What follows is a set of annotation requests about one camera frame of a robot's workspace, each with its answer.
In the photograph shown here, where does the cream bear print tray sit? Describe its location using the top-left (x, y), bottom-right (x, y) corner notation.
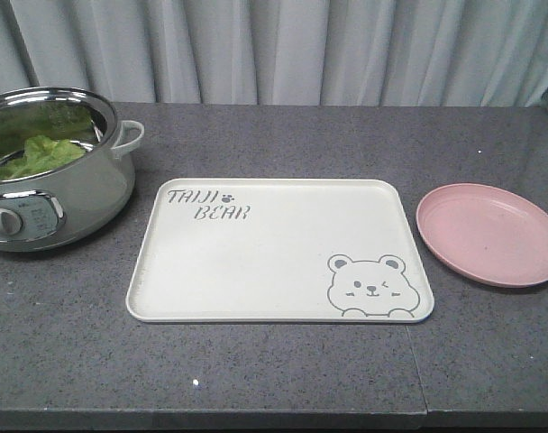
top-left (126, 179), bottom-right (434, 323)

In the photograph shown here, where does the pink round plate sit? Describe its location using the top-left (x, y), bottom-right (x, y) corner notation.
top-left (416, 183), bottom-right (548, 288)

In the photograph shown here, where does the green lettuce leaf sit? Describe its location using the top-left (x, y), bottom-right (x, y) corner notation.
top-left (0, 102), bottom-right (97, 181)

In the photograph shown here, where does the pale green electric cooking pot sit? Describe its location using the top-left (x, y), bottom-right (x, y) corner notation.
top-left (0, 87), bottom-right (144, 252)

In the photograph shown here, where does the white pleated curtain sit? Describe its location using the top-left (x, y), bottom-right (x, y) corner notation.
top-left (0, 1), bottom-right (548, 106)

